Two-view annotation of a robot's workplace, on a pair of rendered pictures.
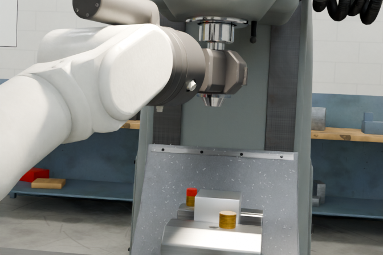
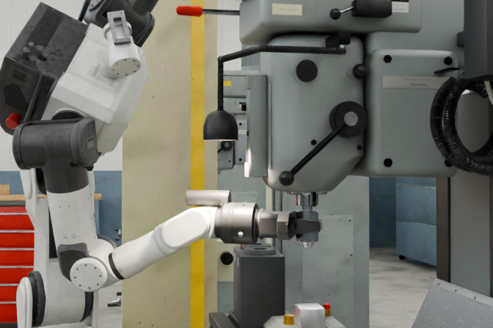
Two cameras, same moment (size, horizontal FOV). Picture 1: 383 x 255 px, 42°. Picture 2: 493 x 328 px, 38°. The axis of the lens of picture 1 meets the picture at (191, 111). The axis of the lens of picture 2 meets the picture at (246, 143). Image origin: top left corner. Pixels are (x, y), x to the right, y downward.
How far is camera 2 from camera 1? 1.44 m
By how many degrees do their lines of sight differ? 72
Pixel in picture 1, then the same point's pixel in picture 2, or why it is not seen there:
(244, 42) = (477, 188)
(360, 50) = not seen: outside the picture
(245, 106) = (480, 251)
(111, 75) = (163, 230)
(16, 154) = (133, 256)
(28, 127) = (140, 248)
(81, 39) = not seen: hidden behind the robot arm
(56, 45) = not seen: hidden behind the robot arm
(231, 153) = (469, 296)
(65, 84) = (155, 233)
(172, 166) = (437, 300)
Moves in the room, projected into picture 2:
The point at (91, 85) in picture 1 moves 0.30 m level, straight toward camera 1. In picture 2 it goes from (159, 235) to (12, 243)
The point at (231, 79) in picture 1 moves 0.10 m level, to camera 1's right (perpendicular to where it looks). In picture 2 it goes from (276, 230) to (295, 235)
